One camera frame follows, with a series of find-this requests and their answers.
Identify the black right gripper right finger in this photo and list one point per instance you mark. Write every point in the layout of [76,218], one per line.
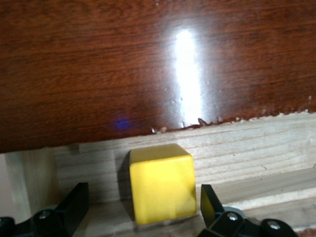
[209,205]

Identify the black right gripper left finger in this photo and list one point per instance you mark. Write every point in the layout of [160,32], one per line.
[71,209]

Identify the yellow block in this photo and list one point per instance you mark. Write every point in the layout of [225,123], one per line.
[160,187]

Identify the dark brown wooden cabinet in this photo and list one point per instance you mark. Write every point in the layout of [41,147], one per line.
[98,74]

